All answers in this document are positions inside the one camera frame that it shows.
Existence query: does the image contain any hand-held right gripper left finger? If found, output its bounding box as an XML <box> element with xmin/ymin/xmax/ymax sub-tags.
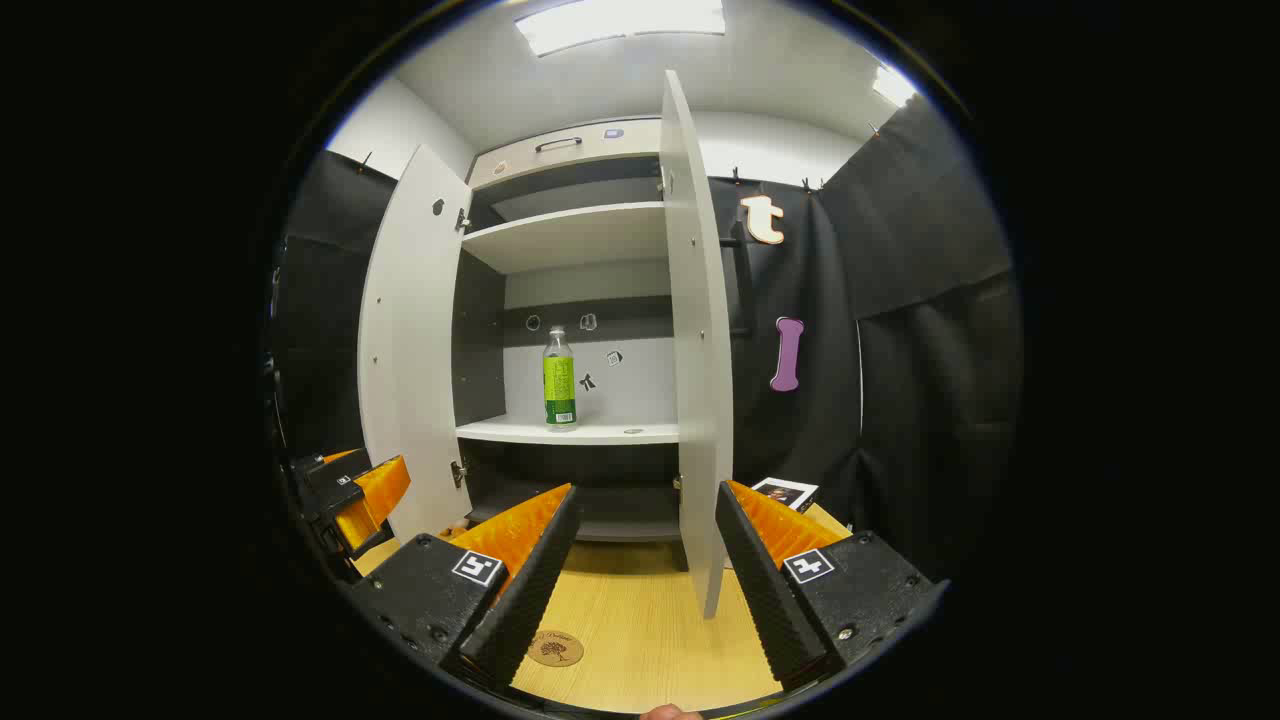
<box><xmin>348</xmin><ymin>483</ymin><xmax>584</xmax><ymax>693</ymax></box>

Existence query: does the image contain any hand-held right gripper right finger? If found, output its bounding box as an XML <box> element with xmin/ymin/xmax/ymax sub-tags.
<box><xmin>713</xmin><ymin>479</ymin><xmax>951</xmax><ymax>694</ymax></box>

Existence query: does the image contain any round brown coaster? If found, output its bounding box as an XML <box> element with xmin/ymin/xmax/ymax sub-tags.
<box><xmin>527</xmin><ymin>630</ymin><xmax>585</xmax><ymax>668</ymax></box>

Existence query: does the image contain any grey cabinet door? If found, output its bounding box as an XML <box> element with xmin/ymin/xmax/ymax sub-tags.
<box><xmin>658</xmin><ymin>68</ymin><xmax>736</xmax><ymax>621</ymax></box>
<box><xmin>358</xmin><ymin>143</ymin><xmax>475</xmax><ymax>546</ymax></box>

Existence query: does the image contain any green label plastic bottle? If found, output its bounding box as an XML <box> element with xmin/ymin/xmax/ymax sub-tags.
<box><xmin>543</xmin><ymin>326</ymin><xmax>578</xmax><ymax>432</ymax></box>

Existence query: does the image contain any grey white cabinet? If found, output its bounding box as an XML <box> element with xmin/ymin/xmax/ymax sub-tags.
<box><xmin>452</xmin><ymin>118</ymin><xmax>691</xmax><ymax>546</ymax></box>

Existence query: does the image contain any white cabinet shelf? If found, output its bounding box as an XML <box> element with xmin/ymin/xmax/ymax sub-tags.
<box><xmin>462</xmin><ymin>202</ymin><xmax>669</xmax><ymax>276</ymax></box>
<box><xmin>456</xmin><ymin>415</ymin><xmax>681</xmax><ymax>446</ymax></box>

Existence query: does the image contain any grey cabinet drawer front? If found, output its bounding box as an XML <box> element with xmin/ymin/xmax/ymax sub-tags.
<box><xmin>468</xmin><ymin>118</ymin><xmax>663</xmax><ymax>191</ymax></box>

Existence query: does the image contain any white book with dark photo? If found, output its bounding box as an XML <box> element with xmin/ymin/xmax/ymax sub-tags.
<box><xmin>750</xmin><ymin>477</ymin><xmax>821</xmax><ymax>513</ymax></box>

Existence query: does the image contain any black backdrop cloth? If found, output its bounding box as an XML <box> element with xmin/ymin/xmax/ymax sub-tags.
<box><xmin>265</xmin><ymin>95</ymin><xmax>1023</xmax><ymax>591</ymax></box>

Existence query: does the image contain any ceiling light panel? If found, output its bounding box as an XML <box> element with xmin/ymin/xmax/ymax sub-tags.
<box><xmin>515</xmin><ymin>0</ymin><xmax>728</xmax><ymax>58</ymax></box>
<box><xmin>872</xmin><ymin>65</ymin><xmax>918</xmax><ymax>109</ymax></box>

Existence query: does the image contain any black door handle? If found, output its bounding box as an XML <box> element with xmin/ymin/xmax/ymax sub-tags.
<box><xmin>718</xmin><ymin>235</ymin><xmax>753</xmax><ymax>338</ymax></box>

